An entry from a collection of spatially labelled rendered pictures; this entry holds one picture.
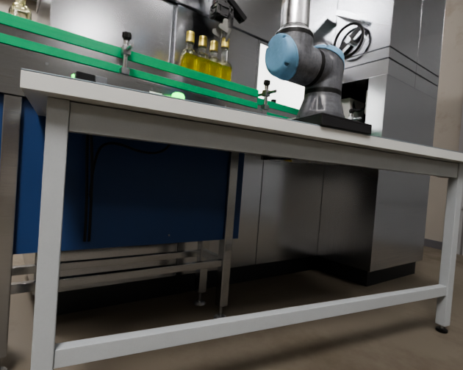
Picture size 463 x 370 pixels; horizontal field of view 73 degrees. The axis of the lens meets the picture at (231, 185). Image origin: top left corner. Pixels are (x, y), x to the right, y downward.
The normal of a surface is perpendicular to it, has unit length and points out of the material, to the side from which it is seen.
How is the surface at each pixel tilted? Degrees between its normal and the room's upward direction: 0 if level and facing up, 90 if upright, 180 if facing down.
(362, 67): 90
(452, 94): 90
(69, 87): 90
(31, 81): 90
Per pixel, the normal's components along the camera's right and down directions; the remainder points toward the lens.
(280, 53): -0.85, 0.05
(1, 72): 0.60, 0.07
